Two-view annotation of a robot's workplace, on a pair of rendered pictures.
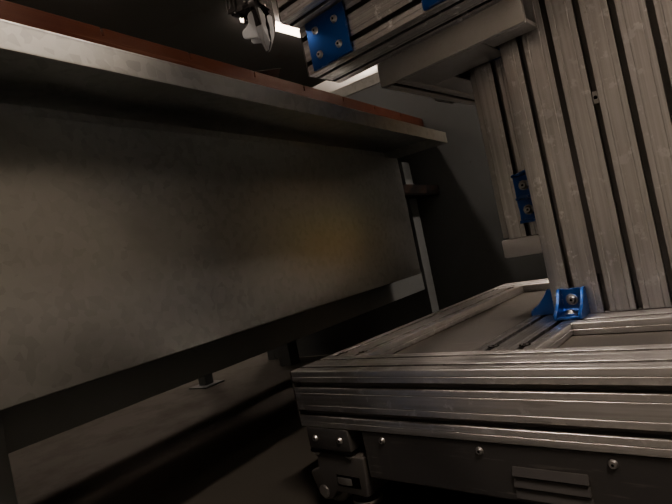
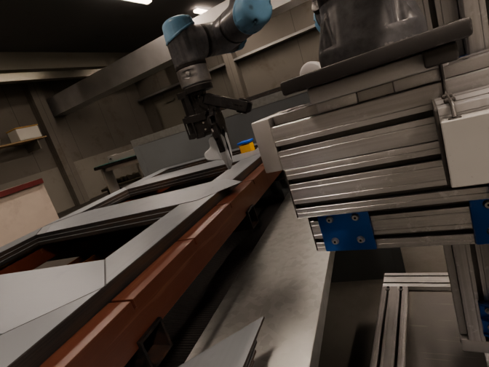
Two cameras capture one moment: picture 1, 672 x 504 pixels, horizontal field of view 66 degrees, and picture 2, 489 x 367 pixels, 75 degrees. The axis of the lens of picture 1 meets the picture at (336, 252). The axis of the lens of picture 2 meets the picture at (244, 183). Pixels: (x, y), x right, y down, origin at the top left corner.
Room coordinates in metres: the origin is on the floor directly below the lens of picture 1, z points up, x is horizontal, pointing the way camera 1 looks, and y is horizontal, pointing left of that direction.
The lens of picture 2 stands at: (0.39, 0.17, 1.02)
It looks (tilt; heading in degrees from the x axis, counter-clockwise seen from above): 12 degrees down; 350
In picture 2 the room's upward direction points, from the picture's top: 18 degrees counter-clockwise
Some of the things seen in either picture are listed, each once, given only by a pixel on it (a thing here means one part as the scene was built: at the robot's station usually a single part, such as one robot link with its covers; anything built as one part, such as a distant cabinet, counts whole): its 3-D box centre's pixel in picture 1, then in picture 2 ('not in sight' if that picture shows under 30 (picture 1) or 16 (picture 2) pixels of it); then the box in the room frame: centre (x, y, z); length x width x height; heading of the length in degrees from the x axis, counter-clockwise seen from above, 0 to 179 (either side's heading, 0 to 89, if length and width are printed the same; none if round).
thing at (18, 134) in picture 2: not in sight; (25, 134); (8.77, 3.27, 2.01); 0.52 x 0.43 x 0.29; 139
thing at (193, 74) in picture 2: not in sight; (194, 78); (1.19, 0.07, 1.12); 0.08 x 0.08 x 0.05
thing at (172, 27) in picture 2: not in sight; (185, 44); (1.20, 0.07, 1.20); 0.09 x 0.08 x 0.11; 106
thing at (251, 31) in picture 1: (254, 32); (216, 154); (1.18, 0.08, 0.94); 0.06 x 0.03 x 0.09; 66
